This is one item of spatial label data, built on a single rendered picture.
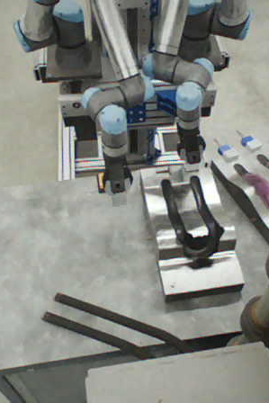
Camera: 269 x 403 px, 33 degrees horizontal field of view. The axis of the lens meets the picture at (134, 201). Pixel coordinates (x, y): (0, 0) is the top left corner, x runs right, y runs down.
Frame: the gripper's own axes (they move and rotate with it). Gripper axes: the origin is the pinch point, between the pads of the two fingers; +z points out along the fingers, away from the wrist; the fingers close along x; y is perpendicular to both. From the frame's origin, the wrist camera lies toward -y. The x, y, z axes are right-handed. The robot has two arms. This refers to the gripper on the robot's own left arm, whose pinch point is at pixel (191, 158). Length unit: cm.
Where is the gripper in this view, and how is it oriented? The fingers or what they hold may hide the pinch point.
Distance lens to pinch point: 170.2
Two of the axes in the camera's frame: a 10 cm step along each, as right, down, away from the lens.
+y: -1.6, -8.7, 4.6
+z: 1.2, 4.4, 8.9
